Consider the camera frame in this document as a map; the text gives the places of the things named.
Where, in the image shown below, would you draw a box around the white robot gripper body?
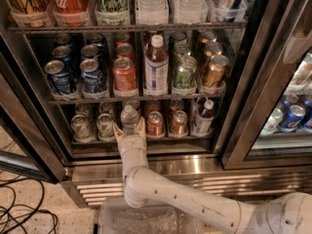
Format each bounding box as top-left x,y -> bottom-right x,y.
118,135 -> 148,176

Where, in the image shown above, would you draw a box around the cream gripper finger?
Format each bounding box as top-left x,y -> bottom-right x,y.
112,123 -> 125,142
135,117 -> 146,139

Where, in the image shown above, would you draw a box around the clear water bottle bottom shelf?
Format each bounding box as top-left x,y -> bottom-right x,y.
121,104 -> 139,135

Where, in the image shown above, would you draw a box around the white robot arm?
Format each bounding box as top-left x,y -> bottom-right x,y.
113,119 -> 312,234

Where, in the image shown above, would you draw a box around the brown tea bottle bottom shelf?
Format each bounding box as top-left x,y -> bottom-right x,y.
191,99 -> 215,137

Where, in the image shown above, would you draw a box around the brown tea bottle shelf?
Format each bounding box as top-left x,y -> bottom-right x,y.
144,34 -> 169,96
191,99 -> 215,137

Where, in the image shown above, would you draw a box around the brown tea bottle middle shelf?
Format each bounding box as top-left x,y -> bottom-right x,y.
144,34 -> 169,96

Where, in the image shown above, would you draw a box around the open fridge glass door left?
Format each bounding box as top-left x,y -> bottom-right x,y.
0,38 -> 66,183

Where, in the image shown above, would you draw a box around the clear water bottle top left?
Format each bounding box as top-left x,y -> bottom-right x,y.
135,0 -> 169,25

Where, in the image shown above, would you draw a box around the closed fridge glass door right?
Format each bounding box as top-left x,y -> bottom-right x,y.
221,0 -> 311,170

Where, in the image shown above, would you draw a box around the green can top shelf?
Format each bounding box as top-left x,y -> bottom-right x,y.
96,0 -> 130,25

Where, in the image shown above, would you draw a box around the clear water bottle top right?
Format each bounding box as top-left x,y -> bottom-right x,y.
169,0 -> 208,24

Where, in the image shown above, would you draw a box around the blue pepsi can right fridge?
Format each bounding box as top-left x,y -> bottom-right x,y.
280,104 -> 305,133

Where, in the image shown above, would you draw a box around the orange can top shelf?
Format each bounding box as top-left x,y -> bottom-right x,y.
9,0 -> 51,27

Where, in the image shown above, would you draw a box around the red soda can bottom front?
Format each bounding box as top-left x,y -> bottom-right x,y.
147,111 -> 165,137

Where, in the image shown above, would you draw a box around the red soda can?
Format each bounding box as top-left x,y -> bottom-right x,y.
147,111 -> 165,137
113,58 -> 138,98

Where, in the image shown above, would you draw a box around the copper can bottom front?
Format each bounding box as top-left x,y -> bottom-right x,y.
170,110 -> 188,137

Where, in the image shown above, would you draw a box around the green can bottom front left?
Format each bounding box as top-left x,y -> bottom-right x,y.
71,114 -> 96,143

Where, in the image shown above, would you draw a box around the blue pepsi can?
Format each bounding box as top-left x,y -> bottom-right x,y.
80,58 -> 107,98
44,60 -> 79,100

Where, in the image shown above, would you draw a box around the red soda can middle front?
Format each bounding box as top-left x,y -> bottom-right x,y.
113,58 -> 138,98

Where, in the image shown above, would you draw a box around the green can middle front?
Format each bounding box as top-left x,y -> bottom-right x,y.
172,56 -> 197,95

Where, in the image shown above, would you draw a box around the clear plastic bin on floor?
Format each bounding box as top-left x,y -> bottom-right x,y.
97,197 -> 204,234

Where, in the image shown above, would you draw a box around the gold can middle front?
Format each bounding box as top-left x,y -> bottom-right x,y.
201,55 -> 229,94

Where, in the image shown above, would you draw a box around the blue pepsi can front left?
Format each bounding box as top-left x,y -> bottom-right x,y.
44,60 -> 79,100

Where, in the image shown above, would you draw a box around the red coca cola can top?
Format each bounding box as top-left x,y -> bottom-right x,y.
53,0 -> 91,26

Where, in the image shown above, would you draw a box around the black cables on floor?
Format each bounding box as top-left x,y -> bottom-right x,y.
0,169 -> 60,234

